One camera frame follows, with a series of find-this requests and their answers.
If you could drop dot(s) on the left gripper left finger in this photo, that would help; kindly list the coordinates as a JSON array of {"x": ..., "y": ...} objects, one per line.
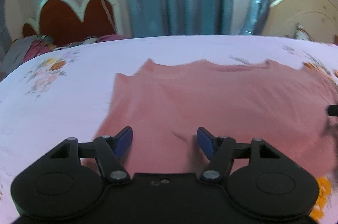
[{"x": 109, "y": 152}]

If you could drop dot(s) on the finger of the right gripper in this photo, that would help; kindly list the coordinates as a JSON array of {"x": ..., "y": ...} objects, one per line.
[{"x": 332, "y": 110}]

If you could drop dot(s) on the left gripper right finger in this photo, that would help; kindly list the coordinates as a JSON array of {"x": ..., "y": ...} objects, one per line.
[{"x": 219, "y": 151}]

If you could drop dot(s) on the pink long-sleeve sweater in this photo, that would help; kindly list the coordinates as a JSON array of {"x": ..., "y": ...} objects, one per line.
[{"x": 165, "y": 105}]

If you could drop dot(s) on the pile of clothes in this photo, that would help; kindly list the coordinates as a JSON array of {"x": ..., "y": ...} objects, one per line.
[{"x": 25, "y": 49}]

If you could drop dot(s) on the floral white bed sheet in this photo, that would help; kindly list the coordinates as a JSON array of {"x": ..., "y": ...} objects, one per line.
[{"x": 67, "y": 93}]

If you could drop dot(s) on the patterned pillow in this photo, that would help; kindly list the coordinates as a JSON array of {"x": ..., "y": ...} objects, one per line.
[{"x": 300, "y": 34}]

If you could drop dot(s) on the cream arched headboard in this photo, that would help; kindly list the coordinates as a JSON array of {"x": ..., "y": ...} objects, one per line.
[{"x": 318, "y": 17}]

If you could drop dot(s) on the red heart-shaped headboard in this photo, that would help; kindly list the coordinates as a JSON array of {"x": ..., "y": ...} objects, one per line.
[{"x": 67, "y": 21}]

